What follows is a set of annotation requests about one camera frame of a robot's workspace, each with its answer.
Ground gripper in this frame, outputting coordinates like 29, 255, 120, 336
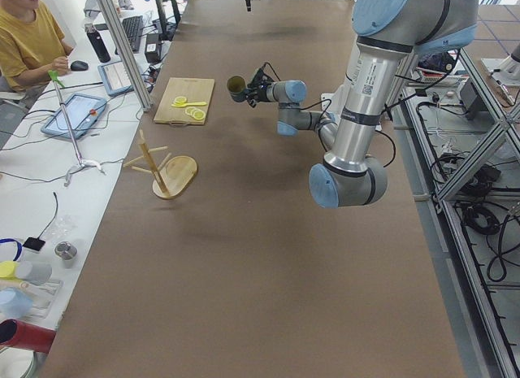
244, 0, 271, 108

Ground blue mug yellow inside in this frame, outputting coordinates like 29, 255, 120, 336
227, 76, 247, 102

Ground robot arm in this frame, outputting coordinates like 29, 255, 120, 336
227, 0, 479, 208

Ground wooden cup rack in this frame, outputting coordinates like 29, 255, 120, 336
123, 129, 198, 200

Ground grey cup on tray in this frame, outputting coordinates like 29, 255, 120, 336
15, 261, 52, 285

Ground yellow cup on tray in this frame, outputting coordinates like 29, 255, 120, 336
0, 261, 19, 279

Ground bamboo cutting board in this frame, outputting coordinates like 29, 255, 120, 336
153, 77, 215, 125

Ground yellow plastic knife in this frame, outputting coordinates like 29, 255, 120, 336
171, 102, 207, 108

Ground lemon slice far end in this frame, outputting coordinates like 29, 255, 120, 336
191, 110, 206, 120

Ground lemon slice top pair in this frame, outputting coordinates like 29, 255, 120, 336
173, 96, 188, 106

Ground black keyboard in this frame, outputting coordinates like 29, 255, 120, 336
121, 15, 144, 53

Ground blue teach pendant far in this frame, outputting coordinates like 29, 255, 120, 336
97, 60, 133, 97

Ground blue teach pendant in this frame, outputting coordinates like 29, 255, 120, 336
97, 60, 133, 97
41, 93, 107, 139

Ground black water bottle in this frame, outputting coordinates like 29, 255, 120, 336
84, 23, 111, 63

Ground black computer mouse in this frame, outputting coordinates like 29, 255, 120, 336
70, 60, 89, 72

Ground blue teach pendant near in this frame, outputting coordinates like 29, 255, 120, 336
41, 93, 107, 139

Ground metal stand with green clip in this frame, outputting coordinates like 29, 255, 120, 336
48, 70, 106, 187

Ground person in yellow shirt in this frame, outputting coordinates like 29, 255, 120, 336
1, 0, 73, 92

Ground small metal weight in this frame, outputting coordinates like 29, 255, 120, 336
54, 241, 78, 268

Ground red cylinder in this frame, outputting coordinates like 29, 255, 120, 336
1, 319, 56, 354

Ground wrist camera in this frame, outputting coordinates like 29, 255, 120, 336
249, 67, 274, 88

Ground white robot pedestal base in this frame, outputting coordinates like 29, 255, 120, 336
320, 93, 346, 120

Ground aluminium frame post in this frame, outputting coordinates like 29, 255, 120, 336
96, 0, 152, 112

